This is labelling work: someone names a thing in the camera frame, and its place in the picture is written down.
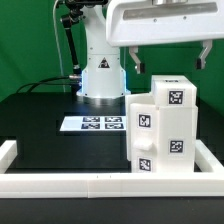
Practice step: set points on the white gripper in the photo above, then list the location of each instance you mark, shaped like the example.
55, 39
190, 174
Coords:
148, 22

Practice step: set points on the white cabinet body box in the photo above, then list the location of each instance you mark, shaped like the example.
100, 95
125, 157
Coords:
176, 135

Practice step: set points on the white cabinet top block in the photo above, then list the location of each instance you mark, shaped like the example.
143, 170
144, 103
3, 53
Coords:
173, 90

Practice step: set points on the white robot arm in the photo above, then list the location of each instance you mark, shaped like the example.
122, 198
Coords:
103, 78

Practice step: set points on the white marker tag sheet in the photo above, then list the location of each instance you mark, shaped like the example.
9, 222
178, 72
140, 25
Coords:
93, 123

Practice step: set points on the white U-shaped frame fence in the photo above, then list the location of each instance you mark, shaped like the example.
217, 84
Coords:
208, 181

